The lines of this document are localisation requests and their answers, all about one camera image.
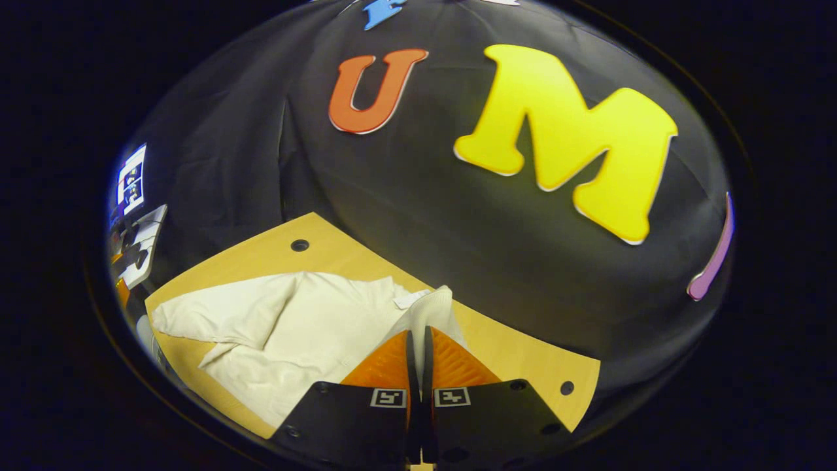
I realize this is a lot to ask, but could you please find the black backdrop cloth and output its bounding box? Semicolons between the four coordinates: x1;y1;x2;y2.
108;0;736;419

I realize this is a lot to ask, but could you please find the cream sweatshirt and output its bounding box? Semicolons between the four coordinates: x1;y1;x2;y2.
150;271;468;429

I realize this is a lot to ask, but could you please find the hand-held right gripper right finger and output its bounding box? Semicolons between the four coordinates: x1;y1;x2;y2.
422;325;576;466

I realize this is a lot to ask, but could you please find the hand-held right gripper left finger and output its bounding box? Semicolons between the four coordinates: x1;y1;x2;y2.
269;329;420;466

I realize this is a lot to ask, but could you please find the white laptop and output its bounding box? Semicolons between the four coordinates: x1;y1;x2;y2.
108;144;169;290

